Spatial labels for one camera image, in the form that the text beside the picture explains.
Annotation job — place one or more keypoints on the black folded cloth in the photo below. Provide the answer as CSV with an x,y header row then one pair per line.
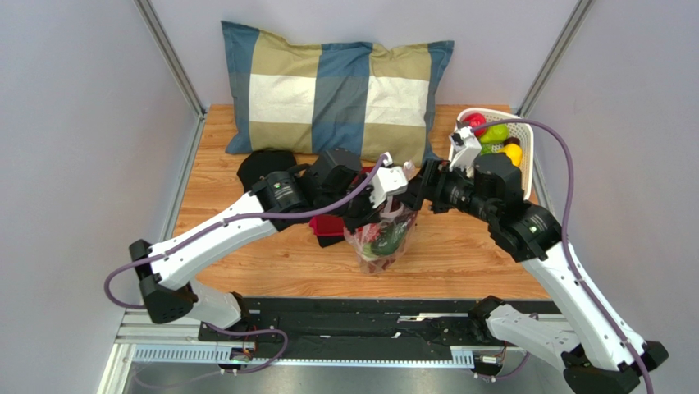
x,y
326,240

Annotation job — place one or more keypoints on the red toy apple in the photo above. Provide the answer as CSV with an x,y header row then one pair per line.
x,y
474,120

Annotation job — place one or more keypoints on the green toy avocado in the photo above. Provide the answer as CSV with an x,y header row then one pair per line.
x,y
388,242

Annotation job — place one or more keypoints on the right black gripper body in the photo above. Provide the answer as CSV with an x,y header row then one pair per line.
x,y
430,181

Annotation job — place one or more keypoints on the white plastic basket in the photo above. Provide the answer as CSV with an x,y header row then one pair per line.
x,y
519,133

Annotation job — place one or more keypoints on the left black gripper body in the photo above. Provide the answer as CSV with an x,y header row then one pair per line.
x,y
359,208

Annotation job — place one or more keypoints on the clear zip top bag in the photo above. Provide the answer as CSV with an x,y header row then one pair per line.
x,y
394,212

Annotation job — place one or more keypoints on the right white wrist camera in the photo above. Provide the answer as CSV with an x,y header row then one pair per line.
x,y
464,149

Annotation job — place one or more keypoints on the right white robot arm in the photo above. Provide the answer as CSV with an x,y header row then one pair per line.
x,y
599,353

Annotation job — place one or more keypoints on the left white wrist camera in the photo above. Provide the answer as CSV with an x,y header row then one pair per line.
x,y
386,180

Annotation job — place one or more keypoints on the black cap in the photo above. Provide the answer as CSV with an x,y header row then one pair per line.
x,y
260,163

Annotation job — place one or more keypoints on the dark red folded cloth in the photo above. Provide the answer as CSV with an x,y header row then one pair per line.
x,y
327,224

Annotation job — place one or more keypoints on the blue beige checked pillow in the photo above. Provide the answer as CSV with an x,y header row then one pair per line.
x,y
310,98

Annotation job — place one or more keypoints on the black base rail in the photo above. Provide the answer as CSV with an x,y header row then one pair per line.
x,y
363,329

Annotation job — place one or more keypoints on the light green toy fruit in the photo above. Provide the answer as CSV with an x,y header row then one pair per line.
x,y
496,134

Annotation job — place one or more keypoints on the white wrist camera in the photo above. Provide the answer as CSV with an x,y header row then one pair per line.
x,y
464,149
386,180

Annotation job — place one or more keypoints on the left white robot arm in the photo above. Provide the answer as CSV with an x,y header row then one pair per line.
x,y
334,184

